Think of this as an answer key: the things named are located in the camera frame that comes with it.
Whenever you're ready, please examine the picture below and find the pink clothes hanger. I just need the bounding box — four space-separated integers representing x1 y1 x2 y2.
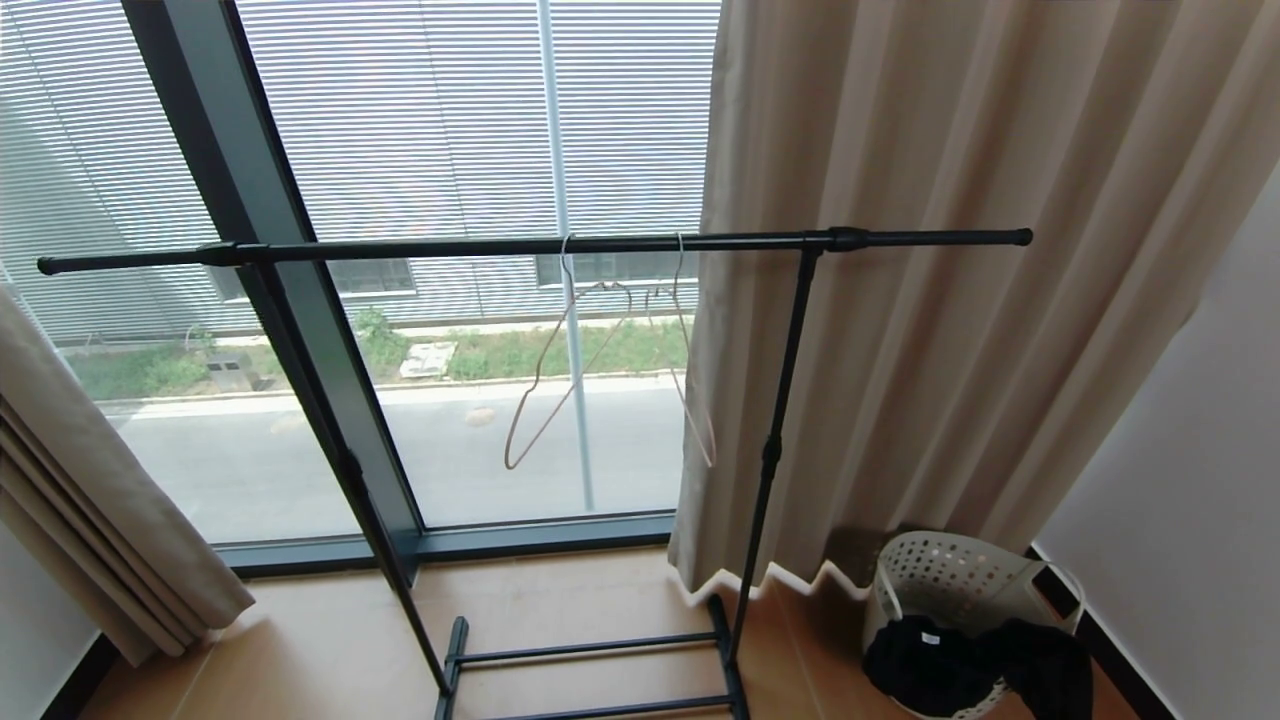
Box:
503 235 633 471
645 233 717 469

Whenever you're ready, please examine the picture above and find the window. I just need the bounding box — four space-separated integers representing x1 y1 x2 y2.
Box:
0 0 723 581

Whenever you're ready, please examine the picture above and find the black drawstring garment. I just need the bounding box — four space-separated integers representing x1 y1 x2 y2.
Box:
985 618 1094 720

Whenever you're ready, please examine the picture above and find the black garment with white label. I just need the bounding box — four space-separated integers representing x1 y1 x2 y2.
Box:
862 615 1006 719

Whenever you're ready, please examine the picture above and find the black clothes rack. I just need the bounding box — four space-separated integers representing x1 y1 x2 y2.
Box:
37 227 1034 720

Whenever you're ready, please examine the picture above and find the white laundry basket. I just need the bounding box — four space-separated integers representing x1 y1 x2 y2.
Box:
862 530 1086 720

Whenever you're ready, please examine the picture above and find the beige curtain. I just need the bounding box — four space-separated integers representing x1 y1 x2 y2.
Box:
668 0 1280 606
0 285 256 666

